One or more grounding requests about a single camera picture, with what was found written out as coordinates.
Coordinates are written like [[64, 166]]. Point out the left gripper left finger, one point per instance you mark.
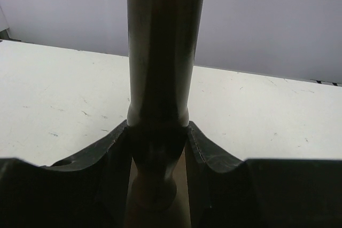
[[86, 189]]

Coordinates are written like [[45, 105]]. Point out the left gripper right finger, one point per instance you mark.
[[225, 191]]

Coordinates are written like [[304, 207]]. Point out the dark brown mannequin stand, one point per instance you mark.
[[162, 40]]

